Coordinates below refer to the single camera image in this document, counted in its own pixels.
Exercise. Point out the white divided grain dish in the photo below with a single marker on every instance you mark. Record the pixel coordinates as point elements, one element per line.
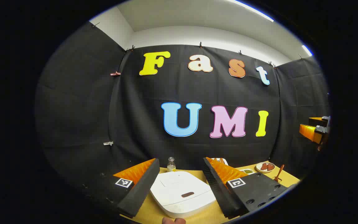
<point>247,171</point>

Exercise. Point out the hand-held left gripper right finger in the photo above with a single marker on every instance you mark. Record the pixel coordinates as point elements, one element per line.
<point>219,193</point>

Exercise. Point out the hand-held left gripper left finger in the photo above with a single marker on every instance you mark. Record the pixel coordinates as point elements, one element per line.
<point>138,189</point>

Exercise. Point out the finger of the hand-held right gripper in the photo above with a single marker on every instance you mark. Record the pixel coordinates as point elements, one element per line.
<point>316,121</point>
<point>309,132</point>

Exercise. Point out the white toaster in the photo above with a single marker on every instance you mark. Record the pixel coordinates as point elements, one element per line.
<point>223,160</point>

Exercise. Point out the white rice cooker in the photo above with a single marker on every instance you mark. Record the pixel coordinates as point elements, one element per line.
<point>179,186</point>

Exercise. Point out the small glass bottle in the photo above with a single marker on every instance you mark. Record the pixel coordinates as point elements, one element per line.
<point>171,165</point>

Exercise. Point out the long ceiling light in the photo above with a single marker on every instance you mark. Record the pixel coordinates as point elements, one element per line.
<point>253,10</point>

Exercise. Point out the short ceiling light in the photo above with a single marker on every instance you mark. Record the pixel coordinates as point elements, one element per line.
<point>307,50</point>

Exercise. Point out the red sausage slice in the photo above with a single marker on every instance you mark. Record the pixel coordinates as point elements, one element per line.
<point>270,166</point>
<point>263,166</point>

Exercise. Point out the round white plate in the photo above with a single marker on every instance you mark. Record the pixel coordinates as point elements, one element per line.
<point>264,170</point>

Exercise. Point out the brown wooden spoon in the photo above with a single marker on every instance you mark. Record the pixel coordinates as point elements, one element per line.
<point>279,172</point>

